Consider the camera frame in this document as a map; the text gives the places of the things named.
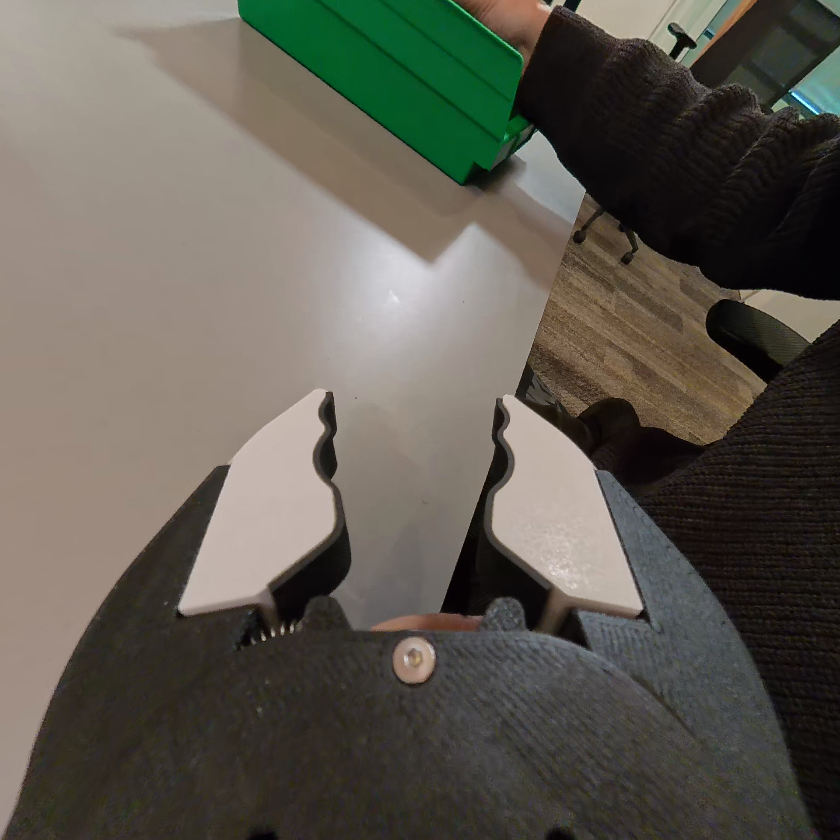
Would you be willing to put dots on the person's black clothing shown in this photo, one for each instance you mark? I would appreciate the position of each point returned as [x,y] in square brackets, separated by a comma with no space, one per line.
[754,558]

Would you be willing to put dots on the person's right forearm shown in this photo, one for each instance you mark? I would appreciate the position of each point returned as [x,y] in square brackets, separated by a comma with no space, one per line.
[689,164]

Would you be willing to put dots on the person's left hand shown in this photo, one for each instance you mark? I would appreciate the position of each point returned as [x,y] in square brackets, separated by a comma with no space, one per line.
[426,623]

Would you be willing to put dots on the grey desk with wooden edge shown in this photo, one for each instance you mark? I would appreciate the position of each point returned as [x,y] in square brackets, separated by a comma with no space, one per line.
[197,295]

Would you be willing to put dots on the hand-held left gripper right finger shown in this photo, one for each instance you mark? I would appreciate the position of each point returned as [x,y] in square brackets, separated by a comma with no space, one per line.
[558,518]

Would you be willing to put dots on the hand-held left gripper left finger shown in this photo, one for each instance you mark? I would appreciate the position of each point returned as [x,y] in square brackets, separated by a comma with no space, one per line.
[275,512]

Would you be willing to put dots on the person's right hand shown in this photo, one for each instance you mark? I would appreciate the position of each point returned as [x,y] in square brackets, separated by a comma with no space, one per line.
[505,19]

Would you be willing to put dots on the green plastic bin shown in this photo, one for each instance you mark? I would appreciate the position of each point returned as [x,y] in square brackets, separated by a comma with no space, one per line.
[394,72]

